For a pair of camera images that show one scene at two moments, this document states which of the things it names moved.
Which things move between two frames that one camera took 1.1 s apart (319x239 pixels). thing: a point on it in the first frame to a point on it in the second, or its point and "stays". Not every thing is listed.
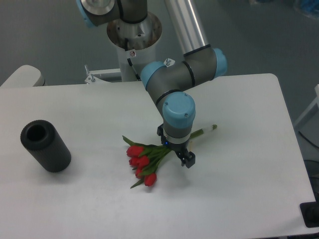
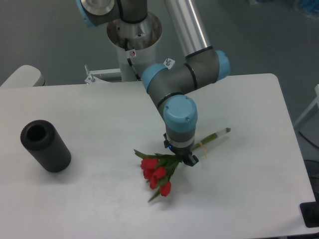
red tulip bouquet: x=144 y=159 to x=157 y=168
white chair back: x=25 y=75 stays
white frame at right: x=316 y=101 stays
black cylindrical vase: x=46 y=146 stays
